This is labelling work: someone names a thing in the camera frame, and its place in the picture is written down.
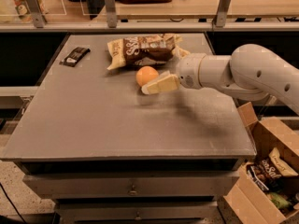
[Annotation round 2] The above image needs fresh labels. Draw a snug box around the green snack bag in box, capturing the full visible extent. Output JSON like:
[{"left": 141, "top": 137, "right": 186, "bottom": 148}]
[{"left": 267, "top": 192, "right": 292, "bottom": 209}]

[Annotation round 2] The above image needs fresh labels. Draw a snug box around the upper grey drawer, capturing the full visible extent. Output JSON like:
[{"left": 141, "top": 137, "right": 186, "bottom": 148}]
[{"left": 23, "top": 172, "right": 239, "bottom": 200}]

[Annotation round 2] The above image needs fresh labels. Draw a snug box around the right metal bracket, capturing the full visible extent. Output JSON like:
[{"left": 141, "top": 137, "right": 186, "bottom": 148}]
[{"left": 213, "top": 0, "right": 231, "bottom": 27}]

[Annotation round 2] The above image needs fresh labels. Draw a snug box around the orange fruit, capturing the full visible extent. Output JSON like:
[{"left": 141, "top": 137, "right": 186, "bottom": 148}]
[{"left": 135, "top": 66, "right": 159, "bottom": 87}]

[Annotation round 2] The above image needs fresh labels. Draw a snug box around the colourful package behind glass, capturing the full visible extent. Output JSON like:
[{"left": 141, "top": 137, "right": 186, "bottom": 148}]
[{"left": 0, "top": 0, "right": 47, "bottom": 23}]

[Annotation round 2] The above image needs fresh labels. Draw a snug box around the brown chip bag in box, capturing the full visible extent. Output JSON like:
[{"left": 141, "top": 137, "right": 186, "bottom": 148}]
[{"left": 246, "top": 147, "right": 298, "bottom": 192}]

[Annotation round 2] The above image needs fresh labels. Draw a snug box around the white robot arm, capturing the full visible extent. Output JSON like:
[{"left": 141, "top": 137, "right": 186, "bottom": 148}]
[{"left": 141, "top": 44, "right": 299, "bottom": 114}]

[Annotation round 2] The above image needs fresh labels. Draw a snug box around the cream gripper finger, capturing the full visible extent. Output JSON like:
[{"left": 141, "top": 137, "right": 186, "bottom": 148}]
[
  {"left": 173, "top": 46, "right": 190, "bottom": 59},
  {"left": 141, "top": 73, "right": 180, "bottom": 95}
]

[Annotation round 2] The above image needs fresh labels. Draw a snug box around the dark snack bar wrapper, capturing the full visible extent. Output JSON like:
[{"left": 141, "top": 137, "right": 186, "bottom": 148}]
[{"left": 60, "top": 47, "right": 91, "bottom": 67}]

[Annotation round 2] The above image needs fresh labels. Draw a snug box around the brown chip bag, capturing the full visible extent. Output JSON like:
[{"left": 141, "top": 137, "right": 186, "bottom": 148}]
[
  {"left": 246, "top": 147, "right": 298, "bottom": 192},
  {"left": 107, "top": 34, "right": 182, "bottom": 70}
]

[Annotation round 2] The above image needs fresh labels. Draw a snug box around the grey drawer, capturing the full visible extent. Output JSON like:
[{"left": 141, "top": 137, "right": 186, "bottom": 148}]
[
  {"left": 23, "top": 172, "right": 239, "bottom": 200},
  {"left": 55, "top": 202, "right": 218, "bottom": 222}
]

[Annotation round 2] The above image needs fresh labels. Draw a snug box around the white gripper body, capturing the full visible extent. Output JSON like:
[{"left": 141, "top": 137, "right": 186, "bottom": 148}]
[{"left": 176, "top": 53, "right": 206, "bottom": 90}]

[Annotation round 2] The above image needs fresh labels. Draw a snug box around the metal bracket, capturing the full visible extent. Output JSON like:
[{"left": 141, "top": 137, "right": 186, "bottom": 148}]
[
  {"left": 104, "top": 0, "right": 118, "bottom": 28},
  {"left": 213, "top": 0, "right": 231, "bottom": 27},
  {"left": 25, "top": 0, "right": 47, "bottom": 28}
]

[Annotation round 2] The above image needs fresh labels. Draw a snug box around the black floor cable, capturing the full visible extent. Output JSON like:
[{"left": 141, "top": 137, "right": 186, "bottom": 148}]
[{"left": 0, "top": 182, "right": 28, "bottom": 224}]

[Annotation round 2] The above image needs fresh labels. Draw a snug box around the middle metal bracket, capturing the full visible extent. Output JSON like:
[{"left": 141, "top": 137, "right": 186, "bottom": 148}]
[{"left": 104, "top": 0, "right": 118, "bottom": 28}]

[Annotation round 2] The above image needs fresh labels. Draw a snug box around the cardboard box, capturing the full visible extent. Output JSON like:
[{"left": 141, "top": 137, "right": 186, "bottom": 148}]
[{"left": 224, "top": 103, "right": 299, "bottom": 224}]

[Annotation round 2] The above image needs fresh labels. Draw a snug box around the lower grey drawer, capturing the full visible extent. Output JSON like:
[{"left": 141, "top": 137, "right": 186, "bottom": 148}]
[{"left": 55, "top": 202, "right": 218, "bottom": 222}]

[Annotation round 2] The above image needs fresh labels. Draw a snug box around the left metal bracket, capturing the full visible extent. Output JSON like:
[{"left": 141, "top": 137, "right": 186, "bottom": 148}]
[{"left": 25, "top": 0, "right": 47, "bottom": 28}]

